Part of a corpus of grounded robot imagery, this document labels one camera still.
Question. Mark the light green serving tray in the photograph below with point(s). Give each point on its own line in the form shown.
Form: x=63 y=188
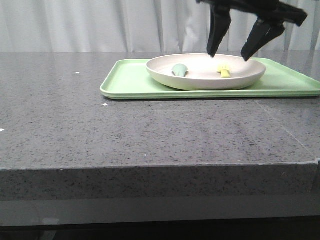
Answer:
x=130 y=80

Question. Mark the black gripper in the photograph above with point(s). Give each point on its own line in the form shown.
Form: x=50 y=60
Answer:
x=266 y=28

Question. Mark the green spoon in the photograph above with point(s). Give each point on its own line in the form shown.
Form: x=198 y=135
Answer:
x=179 y=70

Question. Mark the yellow plastic fork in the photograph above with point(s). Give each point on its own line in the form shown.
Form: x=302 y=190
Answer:
x=224 y=71

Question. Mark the cream round plate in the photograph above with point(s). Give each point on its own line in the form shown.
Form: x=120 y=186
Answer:
x=203 y=71

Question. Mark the white curtain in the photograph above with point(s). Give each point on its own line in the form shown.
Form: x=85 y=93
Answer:
x=103 y=26

